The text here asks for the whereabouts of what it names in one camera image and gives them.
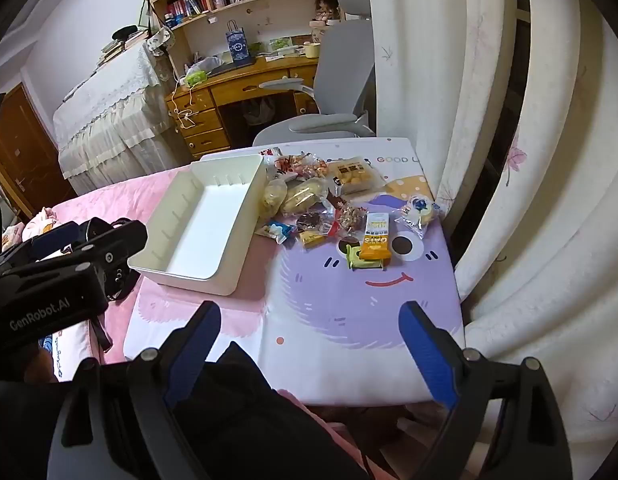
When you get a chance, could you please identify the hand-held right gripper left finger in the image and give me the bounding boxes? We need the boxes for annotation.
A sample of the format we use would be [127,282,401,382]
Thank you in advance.
[54,300,224,480]

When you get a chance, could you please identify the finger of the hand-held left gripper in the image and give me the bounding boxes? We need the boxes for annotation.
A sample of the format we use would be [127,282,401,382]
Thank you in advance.
[31,217,117,261]
[71,220,148,281]

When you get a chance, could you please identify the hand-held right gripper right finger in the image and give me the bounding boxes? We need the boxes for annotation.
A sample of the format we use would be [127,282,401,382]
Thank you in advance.
[398,301,574,480]

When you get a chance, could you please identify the white plastic storage bin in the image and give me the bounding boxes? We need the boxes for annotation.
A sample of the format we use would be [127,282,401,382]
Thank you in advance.
[127,154,266,297]

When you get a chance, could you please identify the green snack packet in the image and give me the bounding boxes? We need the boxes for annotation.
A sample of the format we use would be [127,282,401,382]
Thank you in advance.
[346,245,390,270]

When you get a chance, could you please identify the orange snack box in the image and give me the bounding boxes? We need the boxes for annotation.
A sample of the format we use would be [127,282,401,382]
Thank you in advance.
[359,211,394,266]

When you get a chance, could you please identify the blue white pastry packet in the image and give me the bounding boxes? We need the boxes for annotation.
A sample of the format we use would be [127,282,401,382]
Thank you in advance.
[395,192,442,238]

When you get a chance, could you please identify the blue snack packet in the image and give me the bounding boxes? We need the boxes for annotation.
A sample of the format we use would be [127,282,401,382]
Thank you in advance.
[256,220,296,245]

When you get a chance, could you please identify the clear bread roll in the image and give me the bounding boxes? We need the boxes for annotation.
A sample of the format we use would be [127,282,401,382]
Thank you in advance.
[281,177,327,216]
[259,177,288,218]

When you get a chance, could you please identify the yellow snack packet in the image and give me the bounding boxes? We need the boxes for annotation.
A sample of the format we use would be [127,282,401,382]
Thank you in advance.
[296,230,330,250]

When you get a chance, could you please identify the dark chocolate cake packet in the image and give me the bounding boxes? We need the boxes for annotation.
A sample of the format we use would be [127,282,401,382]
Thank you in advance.
[295,210,334,233]

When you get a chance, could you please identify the clear tray of round cookies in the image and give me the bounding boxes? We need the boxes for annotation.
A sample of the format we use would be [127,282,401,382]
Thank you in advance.
[326,156,382,196]

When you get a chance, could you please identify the clear bag of assorted candy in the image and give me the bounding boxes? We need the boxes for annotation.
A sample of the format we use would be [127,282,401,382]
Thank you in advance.
[296,152,330,181]

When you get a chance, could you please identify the pink bedsheet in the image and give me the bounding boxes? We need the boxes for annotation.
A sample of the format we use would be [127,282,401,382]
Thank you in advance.
[36,165,270,366]

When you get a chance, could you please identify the white printed pillow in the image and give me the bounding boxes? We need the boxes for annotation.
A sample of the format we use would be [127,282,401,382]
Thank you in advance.
[39,317,102,381]

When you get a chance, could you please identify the wooden door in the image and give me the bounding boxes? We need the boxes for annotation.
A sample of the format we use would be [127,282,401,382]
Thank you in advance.
[0,82,77,221]

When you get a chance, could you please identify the person's dark clothing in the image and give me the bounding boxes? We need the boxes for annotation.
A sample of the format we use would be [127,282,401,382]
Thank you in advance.
[0,342,370,480]

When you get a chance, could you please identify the cartoon printed mat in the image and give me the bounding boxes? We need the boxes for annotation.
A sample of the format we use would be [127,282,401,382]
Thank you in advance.
[124,136,464,407]

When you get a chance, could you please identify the white lace furniture cover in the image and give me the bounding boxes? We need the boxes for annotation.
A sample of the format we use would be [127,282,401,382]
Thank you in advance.
[53,42,190,196]

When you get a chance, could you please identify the white floral curtain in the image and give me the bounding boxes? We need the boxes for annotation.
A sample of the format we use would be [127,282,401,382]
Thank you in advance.
[364,0,618,461]

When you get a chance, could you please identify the plastic bag under desk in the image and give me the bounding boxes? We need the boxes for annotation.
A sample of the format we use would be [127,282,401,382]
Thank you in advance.
[241,97,277,126]

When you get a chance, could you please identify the stack of books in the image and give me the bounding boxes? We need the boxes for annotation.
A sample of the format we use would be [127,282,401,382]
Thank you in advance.
[96,30,150,66]

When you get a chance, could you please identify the wooden desk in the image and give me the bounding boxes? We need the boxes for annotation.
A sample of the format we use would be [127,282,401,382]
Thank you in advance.
[165,52,322,161]

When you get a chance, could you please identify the floral cloth bag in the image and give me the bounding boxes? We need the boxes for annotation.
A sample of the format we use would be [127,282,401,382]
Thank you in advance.
[146,27,174,56]

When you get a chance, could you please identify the blue gift bag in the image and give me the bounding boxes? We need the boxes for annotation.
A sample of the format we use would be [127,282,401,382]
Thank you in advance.
[225,20,254,63]

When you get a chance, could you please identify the wooden desk hutch shelf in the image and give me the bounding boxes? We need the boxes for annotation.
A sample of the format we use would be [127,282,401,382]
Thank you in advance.
[139,0,344,76]

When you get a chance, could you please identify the grey office chair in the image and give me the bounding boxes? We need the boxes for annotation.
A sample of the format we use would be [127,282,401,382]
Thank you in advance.
[252,0,377,147]

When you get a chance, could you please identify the doll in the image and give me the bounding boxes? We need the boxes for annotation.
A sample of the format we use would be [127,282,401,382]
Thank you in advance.
[311,0,340,26]

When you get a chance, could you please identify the white charger cable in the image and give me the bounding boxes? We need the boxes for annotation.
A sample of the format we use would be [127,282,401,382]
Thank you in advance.
[166,77,200,131]

